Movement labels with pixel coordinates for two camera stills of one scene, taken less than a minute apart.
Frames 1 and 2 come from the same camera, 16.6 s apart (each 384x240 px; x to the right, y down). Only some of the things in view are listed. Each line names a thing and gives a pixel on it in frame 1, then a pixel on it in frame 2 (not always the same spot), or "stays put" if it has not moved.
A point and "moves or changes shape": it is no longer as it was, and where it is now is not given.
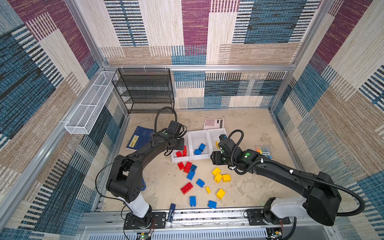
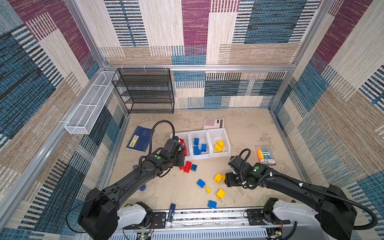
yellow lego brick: x=216 y=171 moves or changes shape
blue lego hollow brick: x=193 y=168 stays put
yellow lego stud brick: x=218 y=177 stays put
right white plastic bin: x=213 y=136 stays put
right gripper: x=216 y=160 to x=230 y=182
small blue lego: x=202 y=146 to x=196 y=141
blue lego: x=197 y=152 to x=204 y=147
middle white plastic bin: x=195 y=139 stays put
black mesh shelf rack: x=145 y=90 stays put
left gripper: x=181 y=144 to x=181 y=159
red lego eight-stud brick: x=187 y=167 stays put
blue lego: x=212 y=204 stays put
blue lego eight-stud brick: x=190 y=175 to x=196 y=150
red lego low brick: x=186 y=189 to x=185 y=151
